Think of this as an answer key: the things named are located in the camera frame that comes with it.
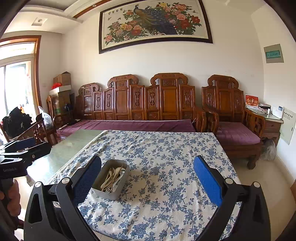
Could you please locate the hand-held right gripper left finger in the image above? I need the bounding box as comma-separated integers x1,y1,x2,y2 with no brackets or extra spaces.
23,155,102,241

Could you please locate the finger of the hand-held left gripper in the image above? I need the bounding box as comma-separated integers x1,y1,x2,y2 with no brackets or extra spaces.
20,143,52,163
0,137,36,154

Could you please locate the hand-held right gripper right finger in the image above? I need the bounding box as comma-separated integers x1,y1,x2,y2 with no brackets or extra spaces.
192,156,271,241

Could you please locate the grey metal tin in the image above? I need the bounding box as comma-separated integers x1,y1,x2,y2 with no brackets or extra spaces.
92,159,130,200

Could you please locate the light bamboo chopstick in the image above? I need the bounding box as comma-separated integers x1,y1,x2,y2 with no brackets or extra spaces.
111,165,124,193

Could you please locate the white soup spoon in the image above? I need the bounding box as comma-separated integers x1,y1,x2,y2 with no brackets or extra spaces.
114,167,126,180

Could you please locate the person's left hand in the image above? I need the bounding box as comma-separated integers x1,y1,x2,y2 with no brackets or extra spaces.
0,179,22,210

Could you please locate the wooden dining chair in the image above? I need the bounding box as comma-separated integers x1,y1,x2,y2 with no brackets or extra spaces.
9,113,58,146

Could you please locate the black clothes pile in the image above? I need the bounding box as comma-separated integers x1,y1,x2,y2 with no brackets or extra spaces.
2,107,33,138

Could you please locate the clear plastic bag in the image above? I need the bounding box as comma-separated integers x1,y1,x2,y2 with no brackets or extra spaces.
38,106,53,130

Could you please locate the blue floral tablecloth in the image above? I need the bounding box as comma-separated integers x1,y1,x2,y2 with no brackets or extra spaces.
47,130,242,241

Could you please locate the purple armchair cushion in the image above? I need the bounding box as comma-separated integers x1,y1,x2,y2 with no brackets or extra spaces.
217,122,262,145

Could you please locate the large cardboard box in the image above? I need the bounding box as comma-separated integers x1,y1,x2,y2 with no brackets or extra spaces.
48,85,75,116

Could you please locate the purple sofa cushion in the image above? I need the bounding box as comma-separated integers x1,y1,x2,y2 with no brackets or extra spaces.
57,119,197,138

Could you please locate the grey fluffy duster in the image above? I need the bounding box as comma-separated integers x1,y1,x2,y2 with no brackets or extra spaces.
259,138,277,161

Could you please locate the small cardboard box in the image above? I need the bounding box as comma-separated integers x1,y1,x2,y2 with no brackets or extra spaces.
53,72,71,87

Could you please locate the wooden side table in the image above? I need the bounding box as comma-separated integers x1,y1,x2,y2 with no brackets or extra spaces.
245,108,284,146

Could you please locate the carved wooden armchair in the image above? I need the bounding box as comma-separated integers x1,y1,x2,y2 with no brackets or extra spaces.
201,74,266,169

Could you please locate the carved wooden sofa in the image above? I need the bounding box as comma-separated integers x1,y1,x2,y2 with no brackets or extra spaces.
57,73,206,144

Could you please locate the white electric panel box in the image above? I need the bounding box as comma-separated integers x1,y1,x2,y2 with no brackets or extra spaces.
280,107,296,145

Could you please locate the framed peacock flower painting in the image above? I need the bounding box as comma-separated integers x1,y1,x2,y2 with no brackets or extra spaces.
99,0,213,54

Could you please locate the wooden window frame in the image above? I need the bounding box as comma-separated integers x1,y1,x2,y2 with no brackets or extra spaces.
0,35,42,112

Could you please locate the green wall panel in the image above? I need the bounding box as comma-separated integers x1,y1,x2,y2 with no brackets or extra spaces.
264,44,284,63

